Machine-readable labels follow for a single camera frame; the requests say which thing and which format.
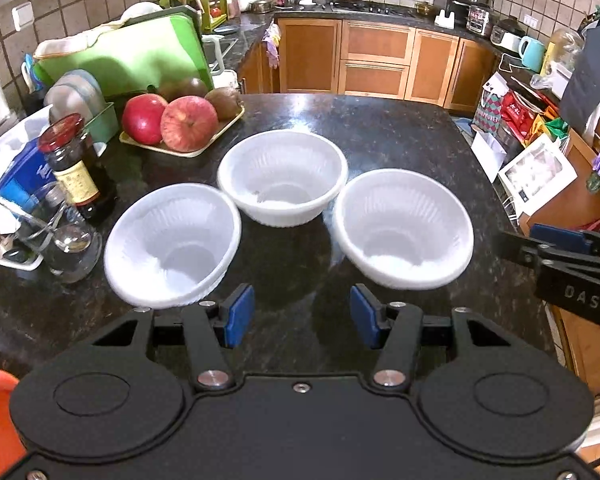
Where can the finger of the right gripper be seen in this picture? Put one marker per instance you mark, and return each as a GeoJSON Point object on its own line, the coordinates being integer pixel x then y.
{"type": "Point", "coordinates": [563, 239]}
{"type": "Point", "coordinates": [525, 251]}

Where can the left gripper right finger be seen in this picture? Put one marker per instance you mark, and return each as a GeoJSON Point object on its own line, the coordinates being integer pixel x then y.
{"type": "Point", "coordinates": [393, 330]}

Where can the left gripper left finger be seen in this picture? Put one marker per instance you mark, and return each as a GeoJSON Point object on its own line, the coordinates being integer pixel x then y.
{"type": "Point", "coordinates": [210, 327]}

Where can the white bowl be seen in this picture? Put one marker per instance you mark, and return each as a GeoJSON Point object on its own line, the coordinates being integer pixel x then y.
{"type": "Point", "coordinates": [173, 246]}
{"type": "Point", "coordinates": [283, 178]}
{"type": "Point", "coordinates": [403, 230]}

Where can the red gift bag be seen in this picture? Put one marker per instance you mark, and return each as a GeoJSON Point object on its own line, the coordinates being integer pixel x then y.
{"type": "Point", "coordinates": [518, 117]}

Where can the clear glass cup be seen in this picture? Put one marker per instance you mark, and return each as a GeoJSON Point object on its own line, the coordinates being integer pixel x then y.
{"type": "Point", "coordinates": [67, 243]}

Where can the dark hanging apron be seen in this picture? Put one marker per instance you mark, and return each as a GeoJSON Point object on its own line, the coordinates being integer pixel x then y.
{"type": "Point", "coordinates": [580, 103]}

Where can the teal electric kettle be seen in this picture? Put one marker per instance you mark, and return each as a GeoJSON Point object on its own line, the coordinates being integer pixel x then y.
{"type": "Point", "coordinates": [531, 52]}

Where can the striped red apple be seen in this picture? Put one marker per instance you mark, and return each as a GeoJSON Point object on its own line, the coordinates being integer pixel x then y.
{"type": "Point", "coordinates": [188, 124]}

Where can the dark sauce jar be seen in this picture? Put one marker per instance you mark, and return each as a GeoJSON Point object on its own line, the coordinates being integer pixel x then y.
{"type": "Point", "coordinates": [69, 151]}

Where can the dark red apple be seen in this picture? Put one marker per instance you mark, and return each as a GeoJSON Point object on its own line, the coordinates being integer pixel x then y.
{"type": "Point", "coordinates": [141, 118]}

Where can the brown kiwi fruit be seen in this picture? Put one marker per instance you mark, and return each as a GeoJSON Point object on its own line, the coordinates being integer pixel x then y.
{"type": "Point", "coordinates": [226, 101]}

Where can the blue white carton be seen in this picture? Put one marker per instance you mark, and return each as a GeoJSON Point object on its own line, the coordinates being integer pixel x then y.
{"type": "Point", "coordinates": [27, 174]}

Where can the green cutting board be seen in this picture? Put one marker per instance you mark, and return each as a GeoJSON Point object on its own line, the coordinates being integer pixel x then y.
{"type": "Point", "coordinates": [127, 57]}

